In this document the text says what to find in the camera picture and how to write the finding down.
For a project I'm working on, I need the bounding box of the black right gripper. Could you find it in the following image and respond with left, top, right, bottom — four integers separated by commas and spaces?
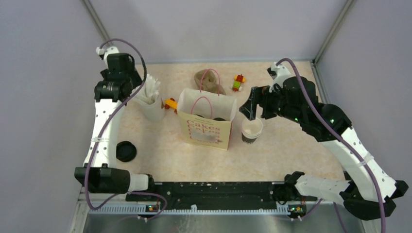
240, 82, 303, 124

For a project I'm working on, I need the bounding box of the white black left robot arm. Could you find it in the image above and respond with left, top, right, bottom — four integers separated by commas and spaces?
74, 53, 156, 201

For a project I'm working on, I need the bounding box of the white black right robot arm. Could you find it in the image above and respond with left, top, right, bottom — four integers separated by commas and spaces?
240, 77, 408, 220

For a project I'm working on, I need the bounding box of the yellow toy brick car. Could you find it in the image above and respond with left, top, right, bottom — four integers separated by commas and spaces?
164, 98, 178, 114

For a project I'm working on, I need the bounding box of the brown cardboard cup carrier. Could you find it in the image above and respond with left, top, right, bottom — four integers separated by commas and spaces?
194, 69, 226, 95

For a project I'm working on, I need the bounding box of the kraft pink paper bag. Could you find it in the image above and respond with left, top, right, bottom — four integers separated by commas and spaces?
177, 88, 238, 150

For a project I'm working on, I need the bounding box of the stack of paper cups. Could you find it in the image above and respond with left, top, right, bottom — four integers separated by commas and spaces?
241, 118, 263, 144

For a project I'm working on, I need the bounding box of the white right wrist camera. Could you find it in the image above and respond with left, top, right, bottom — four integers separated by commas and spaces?
267, 62, 292, 93

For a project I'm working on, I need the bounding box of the stack of black lids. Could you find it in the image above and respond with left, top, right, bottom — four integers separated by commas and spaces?
116, 141, 137, 163

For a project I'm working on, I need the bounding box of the red green toy brick car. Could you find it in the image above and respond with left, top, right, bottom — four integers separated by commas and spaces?
230, 74, 246, 92

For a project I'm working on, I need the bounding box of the white straw holder cup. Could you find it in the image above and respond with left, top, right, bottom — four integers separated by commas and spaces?
137, 97, 166, 122

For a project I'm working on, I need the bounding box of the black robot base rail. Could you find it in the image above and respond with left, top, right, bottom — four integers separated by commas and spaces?
125, 182, 318, 203

